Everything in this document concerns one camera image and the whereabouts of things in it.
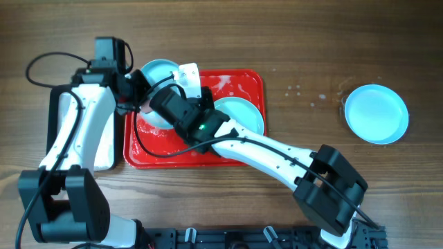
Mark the white plate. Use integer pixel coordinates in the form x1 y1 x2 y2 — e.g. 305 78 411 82
343 84 409 145
141 59 179 129
214 97 265 135

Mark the pink green sponge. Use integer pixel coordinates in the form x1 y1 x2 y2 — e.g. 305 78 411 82
139 100 153 113

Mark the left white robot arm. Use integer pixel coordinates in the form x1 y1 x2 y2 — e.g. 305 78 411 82
15 68 152 248

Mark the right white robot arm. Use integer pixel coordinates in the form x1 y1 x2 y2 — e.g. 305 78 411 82
164 89 368 248

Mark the red plastic tray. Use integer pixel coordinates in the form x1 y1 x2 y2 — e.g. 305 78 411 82
123 69 266 169

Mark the black soapy water tray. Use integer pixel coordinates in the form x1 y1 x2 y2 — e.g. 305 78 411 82
46 85 123 171

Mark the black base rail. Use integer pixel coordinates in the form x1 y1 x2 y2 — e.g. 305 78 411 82
146 222 388 249

